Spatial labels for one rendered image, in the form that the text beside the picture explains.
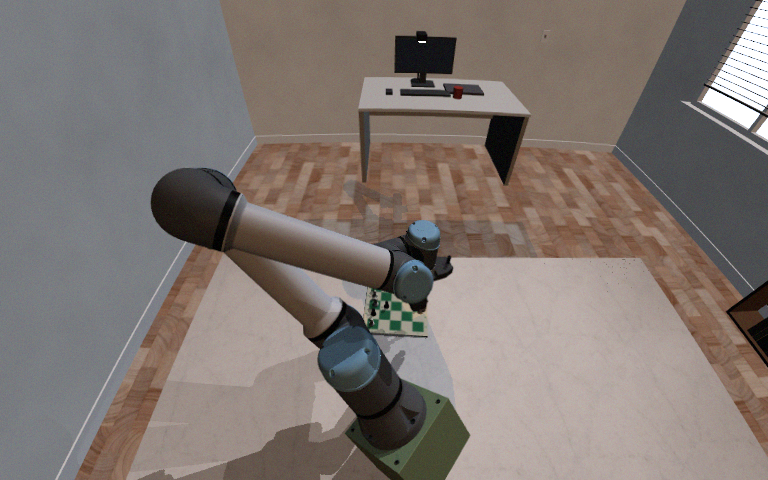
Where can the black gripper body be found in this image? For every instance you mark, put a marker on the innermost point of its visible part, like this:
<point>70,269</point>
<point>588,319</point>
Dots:
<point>443,269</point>

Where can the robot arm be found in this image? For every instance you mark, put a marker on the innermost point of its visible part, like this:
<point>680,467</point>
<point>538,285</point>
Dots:
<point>190,205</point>

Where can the green and cream chessboard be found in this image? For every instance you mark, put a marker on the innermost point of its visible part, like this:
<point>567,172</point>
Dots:
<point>398,319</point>

